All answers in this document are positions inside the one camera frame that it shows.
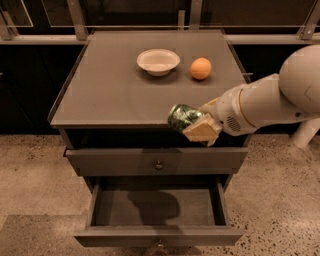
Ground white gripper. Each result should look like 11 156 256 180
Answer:
182 84 257 147

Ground green soda can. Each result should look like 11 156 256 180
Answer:
167 104 204 132

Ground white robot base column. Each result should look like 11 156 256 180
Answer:
292 118 320 148

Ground closed top drawer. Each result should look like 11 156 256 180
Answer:
65 147 248 177

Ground round top drawer knob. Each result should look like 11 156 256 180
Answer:
155 161 164 170

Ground grey drawer cabinet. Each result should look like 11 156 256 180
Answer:
47 29 270 195

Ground open middle drawer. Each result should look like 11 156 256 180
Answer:
75 175 243 247

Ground middle drawer knob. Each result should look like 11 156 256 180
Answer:
157 240 164 247

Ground orange fruit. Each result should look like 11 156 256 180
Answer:
190 58 212 80

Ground white paper bowl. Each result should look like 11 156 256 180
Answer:
136 49 180 77

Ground metal window rail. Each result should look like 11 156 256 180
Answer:
1 0 320 45

